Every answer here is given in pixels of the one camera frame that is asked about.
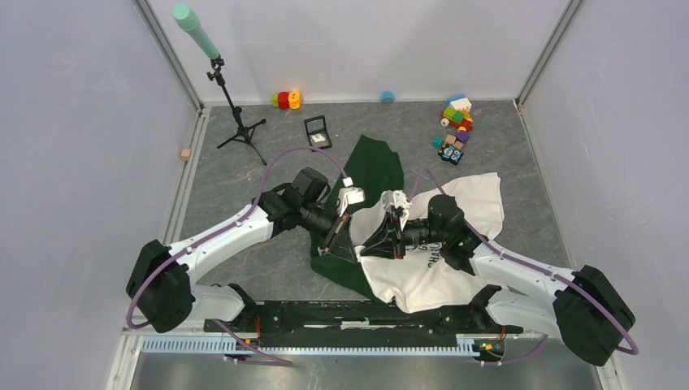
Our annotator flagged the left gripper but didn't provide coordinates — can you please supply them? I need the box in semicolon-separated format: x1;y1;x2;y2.
298;201;358;263

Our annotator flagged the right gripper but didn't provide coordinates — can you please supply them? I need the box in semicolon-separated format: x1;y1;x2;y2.
359;212;446;261

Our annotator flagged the white and green t-shirt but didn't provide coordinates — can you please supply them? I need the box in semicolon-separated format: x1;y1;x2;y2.
310;136;505;314

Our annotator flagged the black clear brooch case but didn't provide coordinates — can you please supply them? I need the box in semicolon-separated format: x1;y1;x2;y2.
304;115;333;150

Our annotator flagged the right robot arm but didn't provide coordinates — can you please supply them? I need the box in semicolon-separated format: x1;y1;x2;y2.
351;191;639;366

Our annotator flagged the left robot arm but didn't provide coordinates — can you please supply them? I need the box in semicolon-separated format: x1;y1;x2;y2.
125;167;365;333

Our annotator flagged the black blue patterned block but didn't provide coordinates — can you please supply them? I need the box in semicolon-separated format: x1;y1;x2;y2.
438;145;464;166

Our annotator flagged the teal cube block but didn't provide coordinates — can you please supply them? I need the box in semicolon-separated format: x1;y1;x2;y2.
432;137;444;149

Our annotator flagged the tan cube block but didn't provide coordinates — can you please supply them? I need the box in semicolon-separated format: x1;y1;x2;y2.
444;134;457;145

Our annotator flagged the purple cube block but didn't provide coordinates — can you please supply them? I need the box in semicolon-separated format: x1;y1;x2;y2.
456;131;470;145

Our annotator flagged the blue cylinder toy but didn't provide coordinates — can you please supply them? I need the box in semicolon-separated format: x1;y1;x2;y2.
379;90;396;104

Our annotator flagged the colourful brick toy train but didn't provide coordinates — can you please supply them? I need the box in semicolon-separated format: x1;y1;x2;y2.
440;106;474;132

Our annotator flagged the black tripod stand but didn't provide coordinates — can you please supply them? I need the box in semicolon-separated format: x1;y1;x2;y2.
206;55;267;166

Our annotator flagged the white blue brick block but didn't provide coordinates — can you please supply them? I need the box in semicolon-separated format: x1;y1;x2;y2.
447;94;472;112

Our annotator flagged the red cylinder toy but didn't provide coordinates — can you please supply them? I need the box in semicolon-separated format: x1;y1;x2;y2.
276;91;290;110

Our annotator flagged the small wooden cube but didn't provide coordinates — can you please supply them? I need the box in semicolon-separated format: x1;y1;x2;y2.
180;149;192;162

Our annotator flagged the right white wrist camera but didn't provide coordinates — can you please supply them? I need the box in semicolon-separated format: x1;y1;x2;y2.
380;190;411;228

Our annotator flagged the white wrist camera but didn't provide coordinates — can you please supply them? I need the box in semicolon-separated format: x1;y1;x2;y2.
337;176;366;217
380;190;411;228

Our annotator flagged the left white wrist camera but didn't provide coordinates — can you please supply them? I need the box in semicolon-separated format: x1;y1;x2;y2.
337;176;366;217

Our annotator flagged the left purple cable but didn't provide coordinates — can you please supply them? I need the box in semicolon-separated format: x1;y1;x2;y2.
125;145;349;367

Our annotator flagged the orange ring toy block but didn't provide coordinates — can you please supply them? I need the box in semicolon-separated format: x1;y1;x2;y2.
288;90;302;110

